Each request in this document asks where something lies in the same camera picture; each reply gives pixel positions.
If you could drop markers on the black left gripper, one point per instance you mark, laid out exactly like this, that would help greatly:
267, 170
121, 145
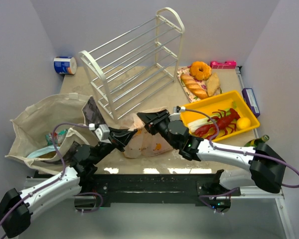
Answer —
113, 139

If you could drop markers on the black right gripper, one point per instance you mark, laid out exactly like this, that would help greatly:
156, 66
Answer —
156, 121

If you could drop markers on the translucent orange plastic bag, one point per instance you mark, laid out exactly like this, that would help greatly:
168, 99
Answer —
142, 144

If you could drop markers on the cream canvas tote bag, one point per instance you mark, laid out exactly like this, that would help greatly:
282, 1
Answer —
57, 112

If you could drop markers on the green red snack packet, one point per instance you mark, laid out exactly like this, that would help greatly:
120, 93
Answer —
58, 137

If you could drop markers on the blue brown chips bag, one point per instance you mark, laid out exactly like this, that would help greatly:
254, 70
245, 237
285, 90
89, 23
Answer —
47, 152

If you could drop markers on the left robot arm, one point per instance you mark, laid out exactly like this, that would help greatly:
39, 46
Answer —
19, 208

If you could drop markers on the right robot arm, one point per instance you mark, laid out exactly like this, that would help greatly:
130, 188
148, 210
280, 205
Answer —
194, 148

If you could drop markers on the white celery cabbage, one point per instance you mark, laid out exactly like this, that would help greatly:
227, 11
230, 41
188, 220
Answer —
196, 124

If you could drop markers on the white metal shoe rack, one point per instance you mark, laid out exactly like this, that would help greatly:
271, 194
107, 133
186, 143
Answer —
129, 69

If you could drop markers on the baguette bread loaf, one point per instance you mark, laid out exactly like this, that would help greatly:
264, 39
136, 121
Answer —
193, 86

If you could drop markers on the red lobster toy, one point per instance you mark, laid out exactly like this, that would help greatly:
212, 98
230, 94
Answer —
224, 121

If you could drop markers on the tan triangular pastry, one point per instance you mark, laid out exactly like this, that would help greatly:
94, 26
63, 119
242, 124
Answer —
212, 84

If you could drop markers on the yellow plastic bin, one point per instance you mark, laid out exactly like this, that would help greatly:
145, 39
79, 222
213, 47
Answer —
225, 101

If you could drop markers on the pink box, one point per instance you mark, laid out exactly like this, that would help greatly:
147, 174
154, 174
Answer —
223, 65

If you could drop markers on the blue toilet paper roll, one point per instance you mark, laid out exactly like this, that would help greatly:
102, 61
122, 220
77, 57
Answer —
65, 65

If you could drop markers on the yellow lemon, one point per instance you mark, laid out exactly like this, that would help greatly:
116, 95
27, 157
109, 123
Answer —
243, 123

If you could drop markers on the purple box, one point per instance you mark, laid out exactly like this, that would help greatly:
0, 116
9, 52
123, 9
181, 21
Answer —
249, 97

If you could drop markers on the green glass bottle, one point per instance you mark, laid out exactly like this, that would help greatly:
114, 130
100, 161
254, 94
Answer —
255, 142

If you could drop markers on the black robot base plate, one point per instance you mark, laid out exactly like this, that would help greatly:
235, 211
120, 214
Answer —
198, 189

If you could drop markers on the orange ring doughnut bread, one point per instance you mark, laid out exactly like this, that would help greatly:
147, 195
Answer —
200, 70

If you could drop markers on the aluminium frame rail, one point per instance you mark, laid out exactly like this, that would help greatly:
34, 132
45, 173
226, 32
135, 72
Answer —
263, 173

